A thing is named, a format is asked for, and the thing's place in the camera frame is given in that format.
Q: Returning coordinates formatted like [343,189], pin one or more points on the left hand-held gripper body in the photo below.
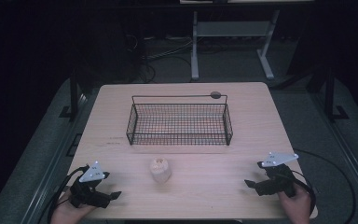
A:
[90,174]

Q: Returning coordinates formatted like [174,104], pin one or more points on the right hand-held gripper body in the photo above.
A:
[276,179]

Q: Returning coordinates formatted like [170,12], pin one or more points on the pale beige knobbly object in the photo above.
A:
[160,170]

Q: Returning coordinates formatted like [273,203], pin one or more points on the person's right hand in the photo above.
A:
[295,207]

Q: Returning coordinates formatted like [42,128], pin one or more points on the person's left hand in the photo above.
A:
[70,211]

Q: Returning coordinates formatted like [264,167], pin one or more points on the dark oval tag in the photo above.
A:
[215,95]

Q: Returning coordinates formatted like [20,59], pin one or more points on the aluminium floor rail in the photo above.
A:
[54,168]
[348,155]

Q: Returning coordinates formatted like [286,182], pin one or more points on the black metal post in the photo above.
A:
[330,93]
[73,93]

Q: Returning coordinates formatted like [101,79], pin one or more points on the white metal desk frame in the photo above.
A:
[230,29]

